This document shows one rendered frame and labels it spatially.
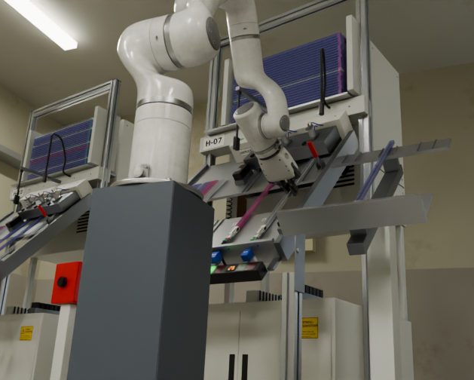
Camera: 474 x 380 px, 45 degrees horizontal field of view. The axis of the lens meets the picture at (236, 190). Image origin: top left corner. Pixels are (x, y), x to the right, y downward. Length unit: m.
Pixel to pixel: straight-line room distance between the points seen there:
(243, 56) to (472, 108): 3.73
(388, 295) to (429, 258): 3.37
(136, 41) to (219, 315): 1.07
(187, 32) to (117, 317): 0.59
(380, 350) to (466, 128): 3.86
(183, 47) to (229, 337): 1.08
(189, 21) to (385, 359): 0.90
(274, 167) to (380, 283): 0.51
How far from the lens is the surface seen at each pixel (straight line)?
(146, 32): 1.28
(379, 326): 1.47
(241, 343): 1.95
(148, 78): 1.21
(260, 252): 1.58
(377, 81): 2.44
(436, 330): 4.73
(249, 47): 1.70
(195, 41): 1.23
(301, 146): 2.00
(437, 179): 5.01
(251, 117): 1.66
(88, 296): 1.08
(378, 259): 1.49
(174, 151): 1.14
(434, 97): 5.32
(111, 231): 1.08
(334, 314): 1.78
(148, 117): 1.17
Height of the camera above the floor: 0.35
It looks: 19 degrees up
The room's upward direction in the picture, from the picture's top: 3 degrees clockwise
